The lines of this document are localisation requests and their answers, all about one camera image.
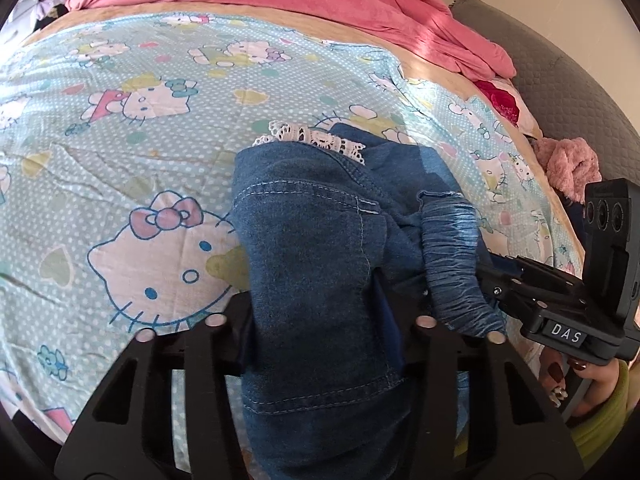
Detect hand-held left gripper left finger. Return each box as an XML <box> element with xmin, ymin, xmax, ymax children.
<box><xmin>54</xmin><ymin>290</ymin><xmax>257</xmax><ymax>480</ymax></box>

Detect grey quilted headboard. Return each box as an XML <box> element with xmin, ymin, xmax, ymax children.
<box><xmin>449</xmin><ymin>0</ymin><xmax>640</xmax><ymax>203</ymax></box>

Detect red floral pillow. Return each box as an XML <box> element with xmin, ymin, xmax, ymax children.
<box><xmin>472</xmin><ymin>77</ymin><xmax>545</xmax><ymax>142</ymax></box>

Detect blue denim pants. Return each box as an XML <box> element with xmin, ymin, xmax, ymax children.
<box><xmin>232</xmin><ymin>122</ymin><xmax>509</xmax><ymax>480</ymax></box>

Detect person's right forearm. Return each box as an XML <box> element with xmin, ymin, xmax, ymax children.
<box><xmin>567</xmin><ymin>360</ymin><xmax>635</xmax><ymax>457</ymax></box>

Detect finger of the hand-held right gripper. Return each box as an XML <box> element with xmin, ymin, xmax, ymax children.
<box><xmin>487</xmin><ymin>254</ymin><xmax>587</xmax><ymax>288</ymax></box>
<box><xmin>476</xmin><ymin>269</ymin><xmax>546</xmax><ymax>317</ymax></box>

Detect pink fluffy cloth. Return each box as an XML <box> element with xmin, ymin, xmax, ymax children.
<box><xmin>531</xmin><ymin>137</ymin><xmax>604</xmax><ymax>207</ymax></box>

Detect light blue cartoon bedsheet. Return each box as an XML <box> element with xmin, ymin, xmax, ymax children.
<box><xmin>0</xmin><ymin>10</ymin><xmax>587</xmax><ymax>442</ymax></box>

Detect pile of clothes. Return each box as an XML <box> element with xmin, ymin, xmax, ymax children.
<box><xmin>27</xmin><ymin>0</ymin><xmax>75</xmax><ymax>32</ymax></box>

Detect person's right hand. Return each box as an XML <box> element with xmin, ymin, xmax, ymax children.
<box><xmin>541</xmin><ymin>349</ymin><xmax>623</xmax><ymax>418</ymax></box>

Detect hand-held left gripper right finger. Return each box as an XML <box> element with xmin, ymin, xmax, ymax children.
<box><xmin>377</xmin><ymin>282</ymin><xmax>587</xmax><ymax>480</ymax></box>

